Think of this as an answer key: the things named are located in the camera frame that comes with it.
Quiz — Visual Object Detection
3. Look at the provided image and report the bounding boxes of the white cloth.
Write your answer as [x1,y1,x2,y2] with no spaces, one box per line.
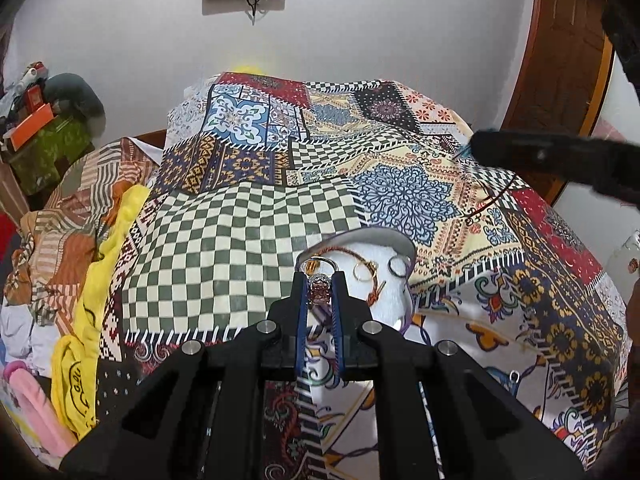
[0,304,57,377]

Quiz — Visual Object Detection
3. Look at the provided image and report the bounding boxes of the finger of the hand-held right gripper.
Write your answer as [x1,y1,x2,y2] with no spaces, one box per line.
[470,128,640,204]

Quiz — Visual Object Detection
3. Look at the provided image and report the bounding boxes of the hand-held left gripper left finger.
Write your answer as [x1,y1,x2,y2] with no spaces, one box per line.
[60,270,311,480]

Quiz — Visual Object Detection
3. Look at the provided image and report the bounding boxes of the grey jewellery tray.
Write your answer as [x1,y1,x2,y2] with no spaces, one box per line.
[295,227,419,347]

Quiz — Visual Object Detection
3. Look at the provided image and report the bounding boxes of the dark metal ring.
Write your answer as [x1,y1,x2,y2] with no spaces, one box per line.
[389,254,414,279]

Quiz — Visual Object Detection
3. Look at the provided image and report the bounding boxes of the wooden door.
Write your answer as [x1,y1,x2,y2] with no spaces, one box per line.
[500,0,616,207]

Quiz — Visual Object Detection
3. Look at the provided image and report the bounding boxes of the dark red cord necklace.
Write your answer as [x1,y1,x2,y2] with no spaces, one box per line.
[459,170,519,227]

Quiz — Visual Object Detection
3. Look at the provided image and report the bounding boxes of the red cloth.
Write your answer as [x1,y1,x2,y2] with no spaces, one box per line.
[0,211,22,262]

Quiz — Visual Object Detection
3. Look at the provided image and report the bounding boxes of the grey cushion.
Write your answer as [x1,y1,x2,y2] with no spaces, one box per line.
[44,73,107,122]

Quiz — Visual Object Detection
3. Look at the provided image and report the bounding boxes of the wooden bed frame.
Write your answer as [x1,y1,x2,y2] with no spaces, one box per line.
[122,129,169,154]

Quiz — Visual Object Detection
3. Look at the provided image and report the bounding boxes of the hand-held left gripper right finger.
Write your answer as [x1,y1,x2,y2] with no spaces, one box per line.
[330,270,586,480]

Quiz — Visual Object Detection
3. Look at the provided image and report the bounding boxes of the pile of white clutter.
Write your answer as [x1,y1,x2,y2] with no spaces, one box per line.
[0,61,50,121]

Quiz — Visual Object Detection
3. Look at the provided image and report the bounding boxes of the orange-red string bracelet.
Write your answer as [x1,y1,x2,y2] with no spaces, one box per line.
[299,245,389,309]

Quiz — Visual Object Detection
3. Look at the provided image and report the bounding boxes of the orange flat box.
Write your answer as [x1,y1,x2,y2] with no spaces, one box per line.
[9,102,57,152]

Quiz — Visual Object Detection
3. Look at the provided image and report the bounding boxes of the yellow printed cloth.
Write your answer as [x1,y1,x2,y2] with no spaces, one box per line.
[52,184,152,438]

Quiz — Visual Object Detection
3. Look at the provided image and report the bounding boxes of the silver ring with red gem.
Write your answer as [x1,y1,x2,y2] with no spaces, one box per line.
[296,256,337,307]

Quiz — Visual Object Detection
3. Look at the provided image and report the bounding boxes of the orange striped bed sheet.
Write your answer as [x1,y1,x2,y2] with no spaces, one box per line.
[0,136,167,322]

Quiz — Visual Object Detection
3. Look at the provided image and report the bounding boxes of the green box with clutter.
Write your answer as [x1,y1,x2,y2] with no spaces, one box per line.
[4,115,97,197]

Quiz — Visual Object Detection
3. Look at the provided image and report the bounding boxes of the pink cloth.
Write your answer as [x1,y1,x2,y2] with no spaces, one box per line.
[0,359,77,457]

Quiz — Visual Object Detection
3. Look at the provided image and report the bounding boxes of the patchwork printed blanket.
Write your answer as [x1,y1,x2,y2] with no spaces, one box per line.
[94,72,629,480]

